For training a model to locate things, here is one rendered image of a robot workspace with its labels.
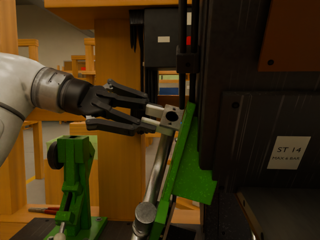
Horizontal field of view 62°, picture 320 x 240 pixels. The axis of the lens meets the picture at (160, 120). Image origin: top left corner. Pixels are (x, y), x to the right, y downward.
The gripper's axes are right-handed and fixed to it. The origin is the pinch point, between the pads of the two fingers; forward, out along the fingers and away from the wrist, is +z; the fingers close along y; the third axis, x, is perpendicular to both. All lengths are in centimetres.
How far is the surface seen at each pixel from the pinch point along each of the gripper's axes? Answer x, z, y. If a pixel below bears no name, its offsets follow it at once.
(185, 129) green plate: -10.2, 5.1, -8.0
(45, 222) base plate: 41, -26, -18
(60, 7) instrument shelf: -4.3, -32.6, 22.7
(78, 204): 25.2, -15.0, -14.3
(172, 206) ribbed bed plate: 2.0, 6.8, -16.3
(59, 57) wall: 708, -505, 685
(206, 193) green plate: -2.6, 11.4, -14.1
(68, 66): 724, -460, 666
